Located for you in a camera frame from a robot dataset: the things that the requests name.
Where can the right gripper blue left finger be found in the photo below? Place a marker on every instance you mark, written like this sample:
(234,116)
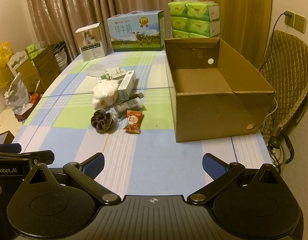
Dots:
(82,175)

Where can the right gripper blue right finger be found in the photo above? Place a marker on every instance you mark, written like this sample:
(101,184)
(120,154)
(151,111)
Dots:
(223,176)

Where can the black sesame snack packet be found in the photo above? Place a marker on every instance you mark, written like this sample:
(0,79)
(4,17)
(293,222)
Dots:
(120,110)

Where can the red snack packet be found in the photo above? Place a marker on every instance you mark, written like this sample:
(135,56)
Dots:
(133,121)

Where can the white knit cloth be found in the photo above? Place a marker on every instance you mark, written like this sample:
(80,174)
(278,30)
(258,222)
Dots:
(105,94)

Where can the white blue medicine box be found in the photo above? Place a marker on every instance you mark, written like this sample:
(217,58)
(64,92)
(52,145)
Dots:
(127,85)

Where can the black usb stick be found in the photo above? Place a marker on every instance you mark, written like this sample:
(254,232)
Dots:
(138,95)

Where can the green white medicine box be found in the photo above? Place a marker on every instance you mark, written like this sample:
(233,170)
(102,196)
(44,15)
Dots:
(104,77)

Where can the clear plastic container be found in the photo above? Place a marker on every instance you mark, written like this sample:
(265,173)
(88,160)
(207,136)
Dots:
(96,70)

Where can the white power adapter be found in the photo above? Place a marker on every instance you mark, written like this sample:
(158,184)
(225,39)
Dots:
(117,73)

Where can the dark wooden tray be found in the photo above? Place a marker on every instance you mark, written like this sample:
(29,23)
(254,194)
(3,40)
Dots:
(35,98)

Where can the black headphones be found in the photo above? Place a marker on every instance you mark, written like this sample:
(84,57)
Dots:
(280,149)

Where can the white plastic bag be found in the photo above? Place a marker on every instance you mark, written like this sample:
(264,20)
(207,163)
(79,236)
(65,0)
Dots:
(17,96)

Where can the open brown cardboard box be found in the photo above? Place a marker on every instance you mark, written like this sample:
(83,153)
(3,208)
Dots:
(215,92)

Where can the checkered blue green tablecloth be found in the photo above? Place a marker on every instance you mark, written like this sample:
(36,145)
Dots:
(142,156)

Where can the stacked cardboard boxes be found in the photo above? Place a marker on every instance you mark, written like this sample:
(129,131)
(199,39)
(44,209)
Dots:
(38,69)

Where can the yellow plastic bag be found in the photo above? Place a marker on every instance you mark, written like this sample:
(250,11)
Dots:
(6,75)

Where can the quilted brown chair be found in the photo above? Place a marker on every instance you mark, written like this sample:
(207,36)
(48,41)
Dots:
(287,72)

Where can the white humidifier product box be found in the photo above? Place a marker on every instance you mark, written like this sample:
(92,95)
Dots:
(91,41)

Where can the blue milk carton box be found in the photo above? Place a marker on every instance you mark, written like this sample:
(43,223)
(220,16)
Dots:
(137,31)

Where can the green tissue pack stack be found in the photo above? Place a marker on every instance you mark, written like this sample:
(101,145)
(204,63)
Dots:
(194,19)

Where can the brown pleated curtain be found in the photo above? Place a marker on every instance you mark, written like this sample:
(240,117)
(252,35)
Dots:
(57,20)

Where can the golden yellow curtain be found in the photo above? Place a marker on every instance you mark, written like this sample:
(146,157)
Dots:
(245,26)

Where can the wall power socket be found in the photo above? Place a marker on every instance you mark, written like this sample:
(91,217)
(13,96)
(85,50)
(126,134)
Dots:
(289,18)

